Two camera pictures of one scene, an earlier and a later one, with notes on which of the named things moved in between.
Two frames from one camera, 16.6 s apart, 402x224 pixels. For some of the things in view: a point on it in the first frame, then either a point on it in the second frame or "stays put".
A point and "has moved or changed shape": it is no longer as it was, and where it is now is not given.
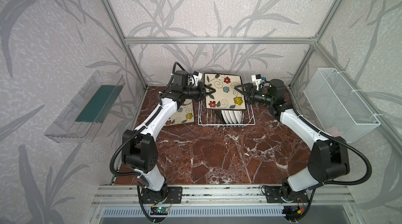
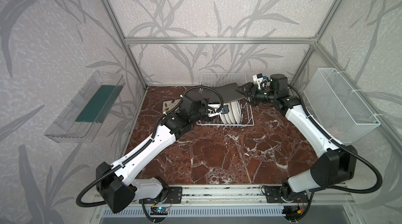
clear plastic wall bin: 79,121 stays put
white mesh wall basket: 341,112 stays put
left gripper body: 201,90 -> 205,108
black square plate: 226,96 has moved or changed shape
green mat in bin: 98,106 stays put
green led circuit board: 159,211 stays put
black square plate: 220,116 -> 228,92
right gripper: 248,92 stays put
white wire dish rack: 208,117 stays put
